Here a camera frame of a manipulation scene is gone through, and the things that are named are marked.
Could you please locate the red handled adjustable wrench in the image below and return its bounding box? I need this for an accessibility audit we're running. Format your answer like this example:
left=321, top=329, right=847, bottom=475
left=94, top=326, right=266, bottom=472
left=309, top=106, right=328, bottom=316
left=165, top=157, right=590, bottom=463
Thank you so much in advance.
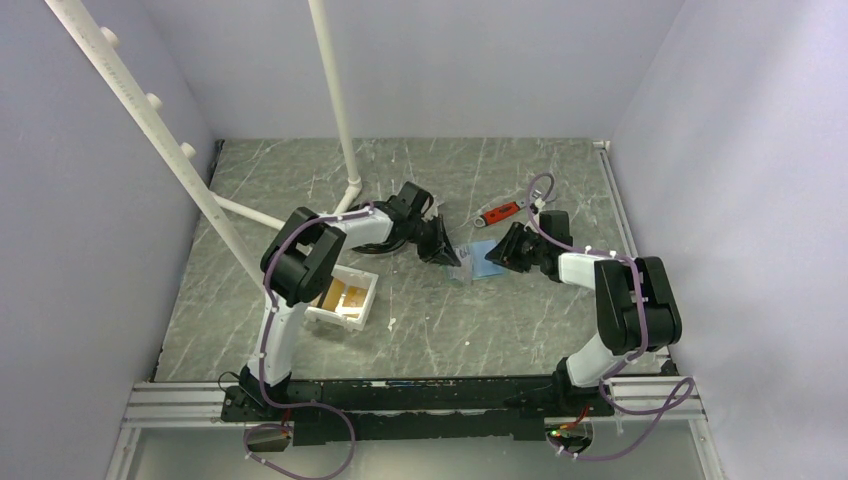
left=473, top=190, right=558, bottom=228

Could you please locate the white pvc pipe frame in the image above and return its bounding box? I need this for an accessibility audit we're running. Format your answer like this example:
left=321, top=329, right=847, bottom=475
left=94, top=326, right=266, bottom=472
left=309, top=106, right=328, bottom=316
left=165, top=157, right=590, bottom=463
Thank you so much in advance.
left=44, top=0, right=364, bottom=286

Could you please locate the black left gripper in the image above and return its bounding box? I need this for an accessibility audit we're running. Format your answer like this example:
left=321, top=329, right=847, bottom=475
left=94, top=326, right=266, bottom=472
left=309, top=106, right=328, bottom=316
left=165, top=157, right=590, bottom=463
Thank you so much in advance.
left=405, top=215, right=461, bottom=269

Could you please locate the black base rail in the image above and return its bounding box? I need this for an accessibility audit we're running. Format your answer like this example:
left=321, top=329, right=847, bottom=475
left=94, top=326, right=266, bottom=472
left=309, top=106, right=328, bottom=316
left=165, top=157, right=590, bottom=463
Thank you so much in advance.
left=221, top=372, right=613, bottom=446

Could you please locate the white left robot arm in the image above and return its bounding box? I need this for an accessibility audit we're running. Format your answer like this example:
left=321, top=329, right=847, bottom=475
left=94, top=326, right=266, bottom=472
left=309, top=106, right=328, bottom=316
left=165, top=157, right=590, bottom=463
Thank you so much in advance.
left=239, top=182, right=461, bottom=420

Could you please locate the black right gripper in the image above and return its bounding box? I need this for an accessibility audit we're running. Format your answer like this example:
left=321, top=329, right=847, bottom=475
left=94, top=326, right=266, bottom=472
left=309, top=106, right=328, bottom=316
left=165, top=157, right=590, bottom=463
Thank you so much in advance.
left=485, top=222, right=547, bottom=273

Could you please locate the aluminium extrusion frame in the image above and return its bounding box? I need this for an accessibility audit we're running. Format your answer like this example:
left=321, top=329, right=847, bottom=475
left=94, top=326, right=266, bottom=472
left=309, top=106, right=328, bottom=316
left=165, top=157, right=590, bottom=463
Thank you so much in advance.
left=105, top=382, right=224, bottom=479

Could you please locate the clear plastic tray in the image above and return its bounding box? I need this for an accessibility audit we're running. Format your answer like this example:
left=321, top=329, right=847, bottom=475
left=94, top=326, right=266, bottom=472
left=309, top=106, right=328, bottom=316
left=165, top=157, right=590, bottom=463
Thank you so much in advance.
left=305, top=265, right=379, bottom=332

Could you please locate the white patterned card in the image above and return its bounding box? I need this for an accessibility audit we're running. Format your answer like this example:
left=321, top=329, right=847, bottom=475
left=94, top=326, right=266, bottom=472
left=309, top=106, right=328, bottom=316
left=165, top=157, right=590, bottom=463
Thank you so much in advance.
left=456, top=244, right=473, bottom=284

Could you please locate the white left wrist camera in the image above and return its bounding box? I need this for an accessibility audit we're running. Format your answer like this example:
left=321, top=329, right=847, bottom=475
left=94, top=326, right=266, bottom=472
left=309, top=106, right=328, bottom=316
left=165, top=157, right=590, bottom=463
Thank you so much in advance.
left=423, top=204, right=440, bottom=222

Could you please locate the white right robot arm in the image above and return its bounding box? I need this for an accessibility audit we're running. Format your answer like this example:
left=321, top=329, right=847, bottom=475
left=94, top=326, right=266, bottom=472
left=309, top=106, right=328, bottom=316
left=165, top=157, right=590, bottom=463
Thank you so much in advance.
left=486, top=210, right=682, bottom=415

